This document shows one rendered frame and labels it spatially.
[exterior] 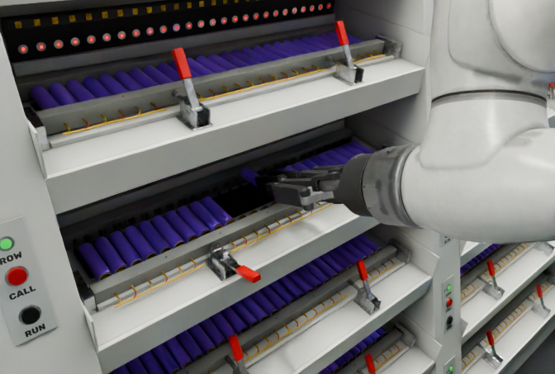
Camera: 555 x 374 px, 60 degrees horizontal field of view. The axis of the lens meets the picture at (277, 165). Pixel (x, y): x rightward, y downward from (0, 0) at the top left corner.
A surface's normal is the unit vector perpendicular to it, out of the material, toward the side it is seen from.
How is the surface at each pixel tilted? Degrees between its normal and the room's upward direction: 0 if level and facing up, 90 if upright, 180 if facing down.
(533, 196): 77
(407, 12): 90
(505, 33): 85
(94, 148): 20
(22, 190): 90
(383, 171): 52
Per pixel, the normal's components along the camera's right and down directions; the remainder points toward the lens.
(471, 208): -0.76, 0.28
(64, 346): 0.62, 0.16
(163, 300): 0.09, -0.83
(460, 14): -0.92, -0.14
